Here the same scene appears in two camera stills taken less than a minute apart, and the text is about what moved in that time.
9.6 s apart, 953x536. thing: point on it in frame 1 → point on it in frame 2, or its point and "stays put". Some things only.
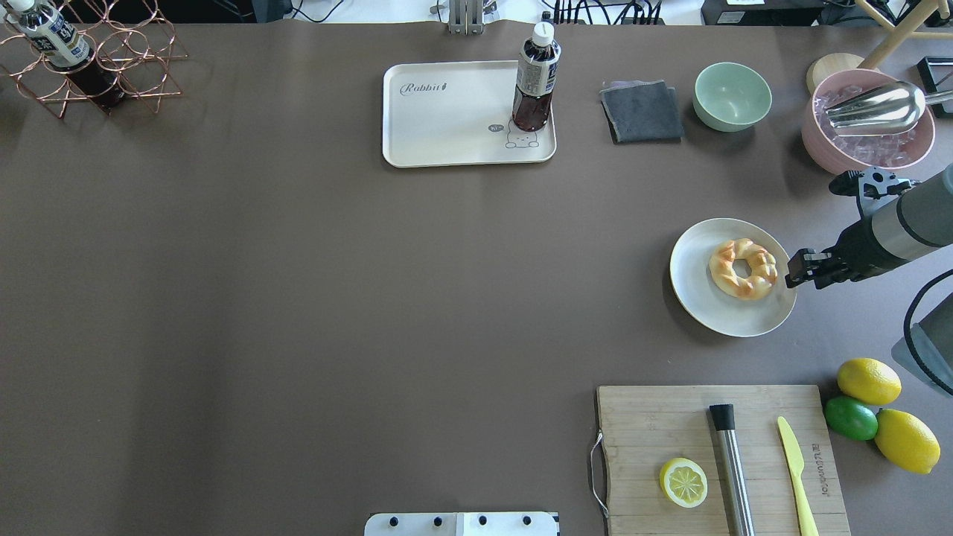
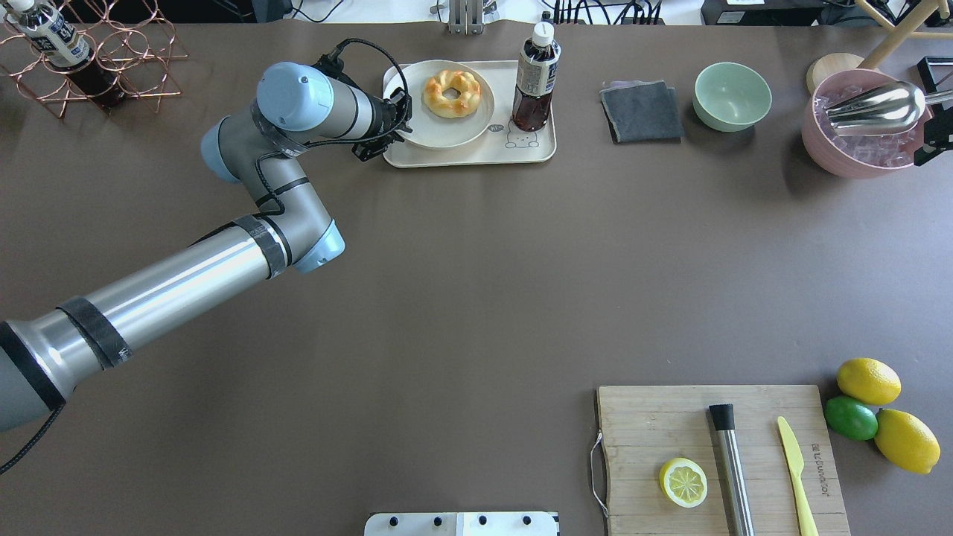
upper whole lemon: [869, 381] stays put
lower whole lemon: [905, 443] stays put
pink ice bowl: [849, 155] stays put
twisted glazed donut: [743, 269] → [454, 108]
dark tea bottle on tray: [537, 71] stays put
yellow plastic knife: [797, 463] stays put
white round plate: [709, 304] → [429, 129]
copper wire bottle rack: [129, 36] stays put
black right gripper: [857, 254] → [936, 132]
